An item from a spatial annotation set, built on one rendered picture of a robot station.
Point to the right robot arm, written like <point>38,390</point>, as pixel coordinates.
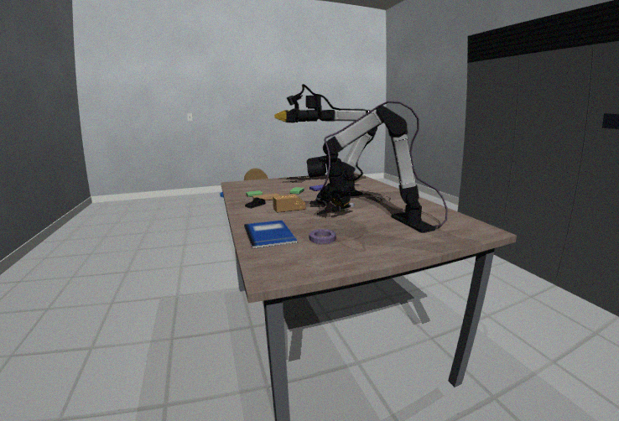
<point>350,160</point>

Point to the tan flat rectangular board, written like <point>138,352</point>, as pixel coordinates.
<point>266,197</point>

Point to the blue notebook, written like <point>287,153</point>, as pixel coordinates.
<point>270,233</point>

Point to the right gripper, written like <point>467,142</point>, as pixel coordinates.
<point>291,115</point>

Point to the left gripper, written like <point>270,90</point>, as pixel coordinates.
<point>340,197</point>

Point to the purple ring-shaped stand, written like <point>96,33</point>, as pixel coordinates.
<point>330,236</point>

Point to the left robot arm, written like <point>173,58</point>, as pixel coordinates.
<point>397,127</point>

